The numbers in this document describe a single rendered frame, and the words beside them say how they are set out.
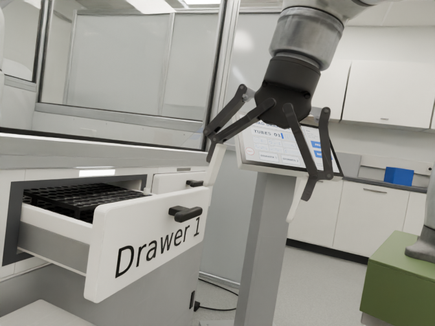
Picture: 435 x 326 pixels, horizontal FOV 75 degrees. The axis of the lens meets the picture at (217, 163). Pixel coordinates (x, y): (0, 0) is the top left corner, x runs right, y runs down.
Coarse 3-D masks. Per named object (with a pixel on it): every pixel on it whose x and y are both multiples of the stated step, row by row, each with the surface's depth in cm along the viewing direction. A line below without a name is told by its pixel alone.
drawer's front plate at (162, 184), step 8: (160, 176) 66; (168, 176) 69; (176, 176) 72; (184, 176) 77; (192, 176) 81; (200, 176) 86; (160, 184) 66; (168, 184) 70; (176, 184) 73; (184, 184) 77; (152, 192) 66; (160, 192) 67; (168, 192) 70
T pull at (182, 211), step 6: (174, 210) 43; (180, 210) 43; (186, 210) 43; (192, 210) 43; (198, 210) 45; (174, 216) 40; (180, 216) 40; (186, 216) 41; (192, 216) 43; (180, 222) 40
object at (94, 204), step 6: (114, 198) 49; (120, 198) 50; (126, 198) 50; (132, 198) 51; (72, 204) 41; (78, 204) 42; (84, 204) 43; (90, 204) 43; (96, 204) 43; (78, 210) 40; (84, 210) 41
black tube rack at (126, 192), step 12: (24, 192) 44; (36, 192) 45; (48, 192) 46; (60, 192) 47; (72, 192) 49; (84, 192) 50; (96, 192) 52; (108, 192) 53; (120, 192) 55; (132, 192) 56; (36, 204) 46; (48, 204) 50; (60, 204) 41; (72, 216) 46; (84, 216) 46
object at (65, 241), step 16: (32, 208) 38; (32, 224) 38; (48, 224) 37; (64, 224) 36; (80, 224) 35; (32, 240) 38; (48, 240) 37; (64, 240) 36; (80, 240) 35; (48, 256) 37; (64, 256) 36; (80, 256) 35; (80, 272) 35
